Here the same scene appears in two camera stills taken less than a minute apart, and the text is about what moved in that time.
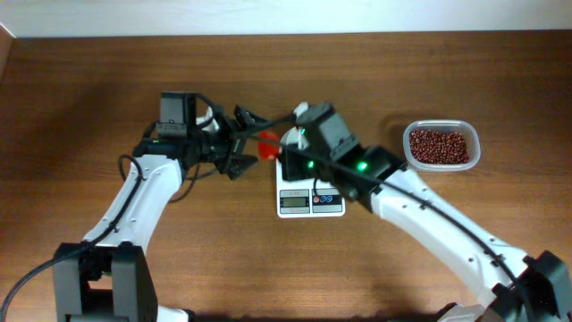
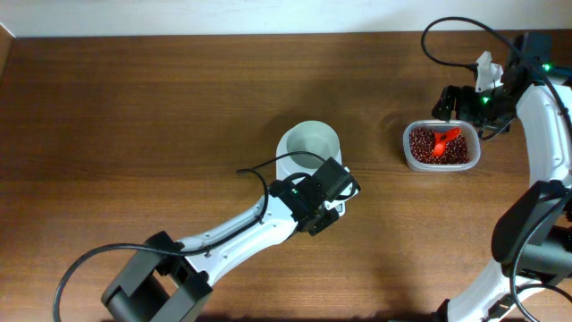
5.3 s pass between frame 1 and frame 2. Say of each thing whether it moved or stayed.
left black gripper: moved
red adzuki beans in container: stayed
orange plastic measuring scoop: moved
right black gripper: moved
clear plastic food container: stayed
